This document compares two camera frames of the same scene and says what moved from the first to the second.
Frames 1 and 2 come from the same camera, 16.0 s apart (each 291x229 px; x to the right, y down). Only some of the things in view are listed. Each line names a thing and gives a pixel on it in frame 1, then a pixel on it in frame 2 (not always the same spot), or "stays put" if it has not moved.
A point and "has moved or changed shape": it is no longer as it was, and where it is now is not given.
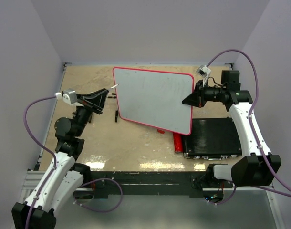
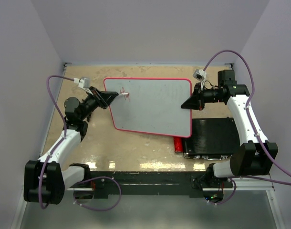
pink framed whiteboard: x=154 y=98 has moved or changed shape
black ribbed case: x=213 y=139 stays put
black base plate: x=196 y=183 stays put
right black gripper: x=197 y=98 stays put
